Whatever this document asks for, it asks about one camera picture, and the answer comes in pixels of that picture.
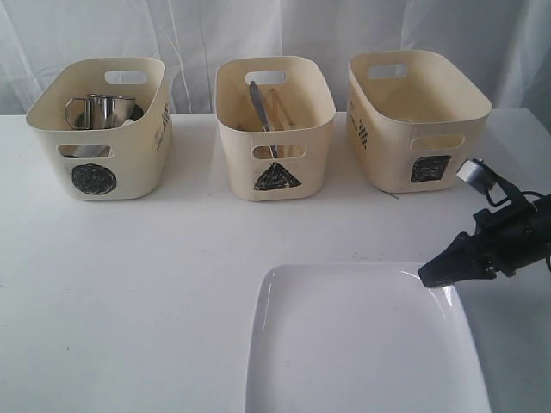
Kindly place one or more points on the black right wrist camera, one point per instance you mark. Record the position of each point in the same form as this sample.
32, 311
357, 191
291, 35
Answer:
483, 179

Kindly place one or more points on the white square ceramic plate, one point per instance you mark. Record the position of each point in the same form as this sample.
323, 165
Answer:
360, 337

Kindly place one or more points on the cream bin with triangle mark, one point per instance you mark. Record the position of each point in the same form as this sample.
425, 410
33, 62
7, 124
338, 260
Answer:
255, 171

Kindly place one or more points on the cream bin with circle mark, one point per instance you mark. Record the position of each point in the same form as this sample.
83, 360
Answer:
137, 152

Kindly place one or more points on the white curtain backdrop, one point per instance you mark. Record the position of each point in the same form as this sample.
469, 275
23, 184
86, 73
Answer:
502, 46

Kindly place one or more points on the cream bin with square mark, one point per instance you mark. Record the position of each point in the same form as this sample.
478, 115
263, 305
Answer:
413, 119

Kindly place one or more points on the stainless steel table knife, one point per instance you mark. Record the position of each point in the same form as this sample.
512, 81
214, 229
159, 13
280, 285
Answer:
257, 102

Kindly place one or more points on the stainless steel bowl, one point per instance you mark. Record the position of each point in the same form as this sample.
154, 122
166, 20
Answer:
137, 112

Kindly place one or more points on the small metal pin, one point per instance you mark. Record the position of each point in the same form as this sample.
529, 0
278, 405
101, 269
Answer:
394, 196

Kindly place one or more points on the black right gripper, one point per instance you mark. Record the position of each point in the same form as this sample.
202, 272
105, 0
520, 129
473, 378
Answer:
505, 241

